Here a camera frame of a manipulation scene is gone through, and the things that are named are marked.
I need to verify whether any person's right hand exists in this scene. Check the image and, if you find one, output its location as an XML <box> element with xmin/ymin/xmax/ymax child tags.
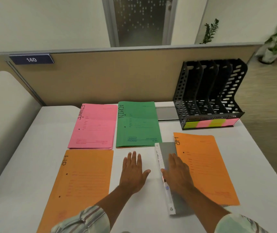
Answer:
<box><xmin>160</xmin><ymin>153</ymin><xmax>195</xmax><ymax>194</ymax></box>

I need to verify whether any person's left hand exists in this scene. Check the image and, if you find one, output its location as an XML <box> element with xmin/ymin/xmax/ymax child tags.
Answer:
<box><xmin>118</xmin><ymin>150</ymin><xmax>151</xmax><ymax>195</ymax></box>

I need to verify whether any grey folder white spine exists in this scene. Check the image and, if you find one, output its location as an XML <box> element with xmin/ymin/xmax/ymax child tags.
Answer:
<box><xmin>154</xmin><ymin>142</ymin><xmax>229</xmax><ymax>216</ymax></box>

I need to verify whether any orange folder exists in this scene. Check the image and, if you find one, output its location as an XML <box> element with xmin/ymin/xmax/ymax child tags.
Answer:
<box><xmin>173</xmin><ymin>132</ymin><xmax>240</xmax><ymax>206</ymax></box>
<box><xmin>36</xmin><ymin>150</ymin><xmax>114</xmax><ymax>233</ymax></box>

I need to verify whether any pink folder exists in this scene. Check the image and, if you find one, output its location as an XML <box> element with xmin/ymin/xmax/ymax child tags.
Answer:
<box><xmin>67</xmin><ymin>103</ymin><xmax>118</xmax><ymax>150</ymax></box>

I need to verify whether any green folder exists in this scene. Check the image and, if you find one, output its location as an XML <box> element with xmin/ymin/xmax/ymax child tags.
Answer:
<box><xmin>116</xmin><ymin>101</ymin><xmax>163</xmax><ymax>149</ymax></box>

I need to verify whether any black perforated file rack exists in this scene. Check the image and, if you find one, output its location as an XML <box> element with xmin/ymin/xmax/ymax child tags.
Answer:
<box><xmin>173</xmin><ymin>58</ymin><xmax>248</xmax><ymax>131</ymax></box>

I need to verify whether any person's right forearm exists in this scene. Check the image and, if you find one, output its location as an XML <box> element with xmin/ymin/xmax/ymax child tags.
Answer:
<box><xmin>176</xmin><ymin>185</ymin><xmax>231</xmax><ymax>228</ymax></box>

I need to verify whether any person's left forearm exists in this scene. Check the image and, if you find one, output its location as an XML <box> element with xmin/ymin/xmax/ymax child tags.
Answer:
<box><xmin>96</xmin><ymin>185</ymin><xmax>135</xmax><ymax>227</ymax></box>

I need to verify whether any person's right shirt sleeve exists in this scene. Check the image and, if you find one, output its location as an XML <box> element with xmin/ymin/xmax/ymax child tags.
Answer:
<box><xmin>215</xmin><ymin>213</ymin><xmax>270</xmax><ymax>233</ymax></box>

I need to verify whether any pink sticky note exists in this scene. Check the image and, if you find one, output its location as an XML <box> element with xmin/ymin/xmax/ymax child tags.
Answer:
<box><xmin>223</xmin><ymin>118</ymin><xmax>240</xmax><ymax>126</ymax></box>
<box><xmin>196</xmin><ymin>120</ymin><xmax>213</xmax><ymax>128</ymax></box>

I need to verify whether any white curved side panel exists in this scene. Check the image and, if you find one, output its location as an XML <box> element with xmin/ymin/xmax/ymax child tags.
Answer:
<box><xmin>0</xmin><ymin>71</ymin><xmax>43</xmax><ymax>191</ymax></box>

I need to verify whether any slim leafy green plant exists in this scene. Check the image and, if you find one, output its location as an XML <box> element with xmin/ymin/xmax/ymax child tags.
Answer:
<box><xmin>199</xmin><ymin>18</ymin><xmax>219</xmax><ymax>44</ymax></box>

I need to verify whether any potted plant white pot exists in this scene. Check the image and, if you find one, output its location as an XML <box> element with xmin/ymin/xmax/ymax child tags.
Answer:
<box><xmin>257</xmin><ymin>17</ymin><xmax>277</xmax><ymax>65</ymax></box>

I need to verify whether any dark blue number plate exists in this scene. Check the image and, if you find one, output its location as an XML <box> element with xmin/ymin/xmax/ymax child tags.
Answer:
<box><xmin>9</xmin><ymin>54</ymin><xmax>55</xmax><ymax>65</ymax></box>

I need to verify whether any frosted glass door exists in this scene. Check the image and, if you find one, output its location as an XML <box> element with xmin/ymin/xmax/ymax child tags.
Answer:
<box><xmin>101</xmin><ymin>0</ymin><xmax>179</xmax><ymax>48</ymax></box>

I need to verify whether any grey cable tray cover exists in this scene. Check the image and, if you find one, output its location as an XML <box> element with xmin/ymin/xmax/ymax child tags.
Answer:
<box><xmin>156</xmin><ymin>106</ymin><xmax>180</xmax><ymax>121</ymax></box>

